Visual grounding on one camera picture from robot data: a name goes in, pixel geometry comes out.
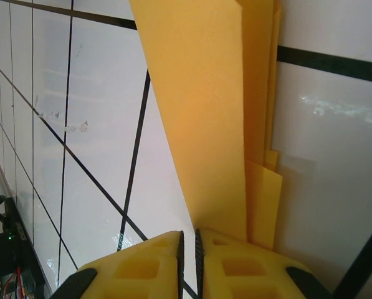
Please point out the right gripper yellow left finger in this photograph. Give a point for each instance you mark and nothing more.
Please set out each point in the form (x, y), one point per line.
(136, 274)

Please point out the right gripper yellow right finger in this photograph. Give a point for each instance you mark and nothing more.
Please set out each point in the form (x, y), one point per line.
(251, 274)

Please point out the orange square paper sheet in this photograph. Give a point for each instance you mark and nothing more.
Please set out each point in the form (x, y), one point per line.
(198, 109)

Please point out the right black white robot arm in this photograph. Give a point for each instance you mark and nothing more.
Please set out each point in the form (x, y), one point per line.
(2, 255)

